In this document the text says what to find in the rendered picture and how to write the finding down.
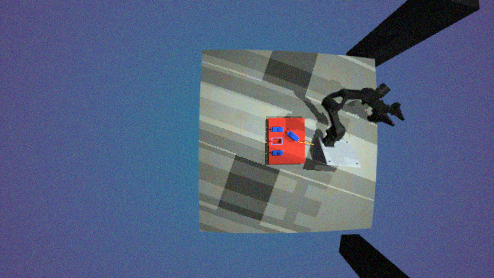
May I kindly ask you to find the red flat deck plate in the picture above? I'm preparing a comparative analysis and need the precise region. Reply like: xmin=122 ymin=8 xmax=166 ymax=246
xmin=268 ymin=118 xmax=305 ymax=164

